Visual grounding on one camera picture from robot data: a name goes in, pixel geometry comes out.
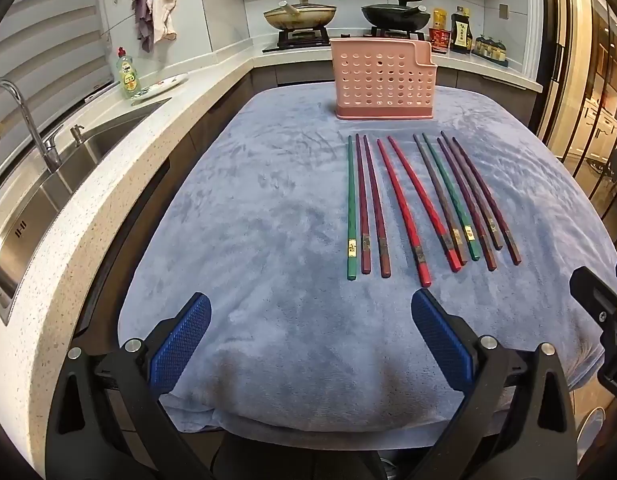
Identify black gas stove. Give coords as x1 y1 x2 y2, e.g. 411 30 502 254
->
262 25 431 53

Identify stainless steel sink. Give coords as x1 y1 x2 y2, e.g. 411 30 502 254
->
0 97 172 326

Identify green dish soap bottle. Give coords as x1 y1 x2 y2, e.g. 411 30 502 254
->
117 47 142 100

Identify dark soy sauce bottle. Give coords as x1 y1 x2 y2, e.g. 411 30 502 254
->
451 6 474 55

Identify pink perforated utensil basket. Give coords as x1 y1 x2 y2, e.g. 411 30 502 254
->
329 37 437 122

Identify pink hanging cloth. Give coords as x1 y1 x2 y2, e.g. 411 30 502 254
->
149 0 178 43

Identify beige pan with lid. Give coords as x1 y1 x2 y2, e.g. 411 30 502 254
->
263 0 337 31

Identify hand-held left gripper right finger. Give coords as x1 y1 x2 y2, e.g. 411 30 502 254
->
411 287 581 480

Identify spice jar set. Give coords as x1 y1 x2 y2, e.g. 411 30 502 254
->
474 35 509 67

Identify purple hanging cloth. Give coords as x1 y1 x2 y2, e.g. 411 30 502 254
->
131 0 156 53

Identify blue-grey fleece blanket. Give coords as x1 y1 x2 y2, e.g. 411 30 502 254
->
117 85 617 433

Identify white window blinds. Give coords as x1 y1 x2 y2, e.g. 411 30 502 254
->
0 0 179 186

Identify dark purple chopstick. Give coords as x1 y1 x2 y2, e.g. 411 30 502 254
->
440 130 504 252

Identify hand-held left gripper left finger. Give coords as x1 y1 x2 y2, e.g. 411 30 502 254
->
46 292 212 480

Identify maroon chopstick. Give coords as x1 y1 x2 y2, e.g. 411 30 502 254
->
437 137 498 272
451 136 523 266

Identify green chopstick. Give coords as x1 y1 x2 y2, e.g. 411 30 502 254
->
344 135 360 282
421 132 481 262

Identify black wok with lid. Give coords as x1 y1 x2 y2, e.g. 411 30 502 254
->
361 0 431 31

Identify dark red chopstick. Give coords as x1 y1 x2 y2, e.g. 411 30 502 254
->
355 133 374 276

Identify reddish brown chopstick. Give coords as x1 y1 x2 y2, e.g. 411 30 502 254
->
363 135 392 279

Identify white patterned plate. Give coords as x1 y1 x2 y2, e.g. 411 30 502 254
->
131 73 189 106

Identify glass sliding door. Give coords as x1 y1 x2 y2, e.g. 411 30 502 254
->
538 0 617 241

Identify chrome kitchen faucet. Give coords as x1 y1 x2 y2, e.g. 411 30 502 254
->
0 78 64 173

